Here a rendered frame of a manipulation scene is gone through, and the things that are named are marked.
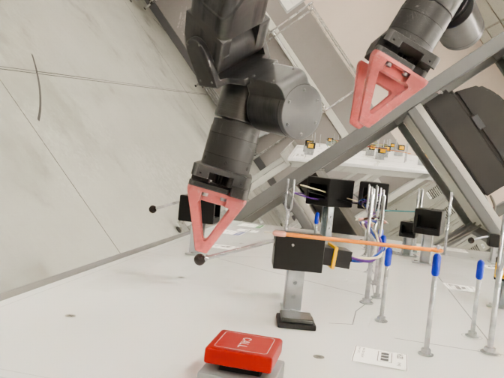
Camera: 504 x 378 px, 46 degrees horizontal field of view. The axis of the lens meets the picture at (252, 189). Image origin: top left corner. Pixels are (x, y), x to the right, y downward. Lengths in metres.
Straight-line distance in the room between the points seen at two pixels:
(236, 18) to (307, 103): 0.11
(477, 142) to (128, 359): 1.34
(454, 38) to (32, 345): 0.58
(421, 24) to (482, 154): 1.03
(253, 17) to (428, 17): 0.20
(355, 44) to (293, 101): 7.53
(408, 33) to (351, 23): 7.46
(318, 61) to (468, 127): 6.47
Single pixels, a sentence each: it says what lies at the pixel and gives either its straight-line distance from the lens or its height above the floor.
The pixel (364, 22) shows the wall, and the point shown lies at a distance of 8.16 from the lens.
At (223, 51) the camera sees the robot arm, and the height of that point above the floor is 1.20.
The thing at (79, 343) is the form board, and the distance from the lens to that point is 0.54.
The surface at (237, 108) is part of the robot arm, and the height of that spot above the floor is 1.17.
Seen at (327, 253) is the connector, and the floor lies 1.16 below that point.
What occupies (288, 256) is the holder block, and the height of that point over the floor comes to 1.13.
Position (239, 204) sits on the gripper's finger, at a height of 1.12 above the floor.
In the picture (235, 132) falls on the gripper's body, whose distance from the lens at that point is 0.65.
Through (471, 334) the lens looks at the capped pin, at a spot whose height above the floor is 1.25.
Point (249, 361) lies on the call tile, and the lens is 0.44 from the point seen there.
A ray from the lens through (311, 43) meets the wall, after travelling 8.12.
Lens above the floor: 1.26
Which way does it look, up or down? 11 degrees down
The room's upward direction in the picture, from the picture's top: 56 degrees clockwise
